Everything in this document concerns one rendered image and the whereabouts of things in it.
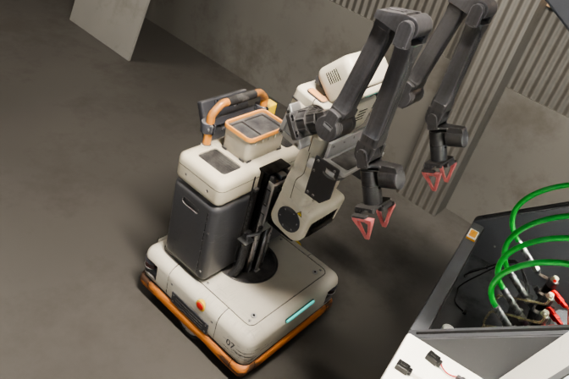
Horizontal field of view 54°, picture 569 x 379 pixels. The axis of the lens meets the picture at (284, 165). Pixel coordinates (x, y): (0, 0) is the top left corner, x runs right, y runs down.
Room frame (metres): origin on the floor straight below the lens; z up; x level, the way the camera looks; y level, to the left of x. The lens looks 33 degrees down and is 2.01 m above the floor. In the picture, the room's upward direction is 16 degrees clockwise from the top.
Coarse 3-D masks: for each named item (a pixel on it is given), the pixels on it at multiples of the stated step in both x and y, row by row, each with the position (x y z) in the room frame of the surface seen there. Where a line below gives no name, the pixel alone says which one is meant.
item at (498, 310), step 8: (520, 264) 1.04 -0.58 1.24; (528, 264) 1.03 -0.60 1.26; (536, 264) 1.03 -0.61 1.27; (544, 264) 1.02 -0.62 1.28; (552, 264) 1.02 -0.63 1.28; (560, 264) 1.01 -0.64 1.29; (568, 264) 1.01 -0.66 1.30; (504, 272) 1.05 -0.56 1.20; (496, 280) 1.05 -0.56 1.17; (496, 304) 1.04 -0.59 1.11; (496, 312) 1.03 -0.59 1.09; (504, 320) 1.02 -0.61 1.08
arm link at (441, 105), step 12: (480, 12) 1.71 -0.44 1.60; (468, 24) 1.72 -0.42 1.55; (480, 24) 1.73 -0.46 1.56; (468, 36) 1.74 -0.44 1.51; (480, 36) 1.75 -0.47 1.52; (456, 48) 1.76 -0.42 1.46; (468, 48) 1.74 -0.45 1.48; (456, 60) 1.75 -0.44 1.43; (468, 60) 1.74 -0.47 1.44; (456, 72) 1.74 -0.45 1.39; (444, 84) 1.75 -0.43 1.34; (456, 84) 1.74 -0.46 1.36; (444, 96) 1.74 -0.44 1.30; (432, 108) 1.75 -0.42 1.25; (444, 108) 1.73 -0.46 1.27; (444, 120) 1.75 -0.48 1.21
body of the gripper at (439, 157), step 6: (432, 150) 1.72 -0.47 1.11; (438, 150) 1.71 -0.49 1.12; (444, 150) 1.72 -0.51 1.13; (432, 156) 1.72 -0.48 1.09; (438, 156) 1.71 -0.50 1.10; (444, 156) 1.71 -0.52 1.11; (450, 156) 1.76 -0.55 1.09; (426, 162) 1.70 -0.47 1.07; (432, 162) 1.70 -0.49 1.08; (438, 162) 1.69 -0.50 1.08; (444, 162) 1.69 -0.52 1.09
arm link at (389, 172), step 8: (360, 152) 1.37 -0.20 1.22; (360, 160) 1.37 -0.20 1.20; (376, 160) 1.41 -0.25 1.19; (384, 168) 1.35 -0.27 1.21; (392, 168) 1.34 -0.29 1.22; (400, 168) 1.35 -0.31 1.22; (384, 176) 1.34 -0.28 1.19; (392, 176) 1.33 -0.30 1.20; (400, 176) 1.34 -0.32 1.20; (384, 184) 1.33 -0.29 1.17; (392, 184) 1.32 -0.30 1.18; (400, 184) 1.33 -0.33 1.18
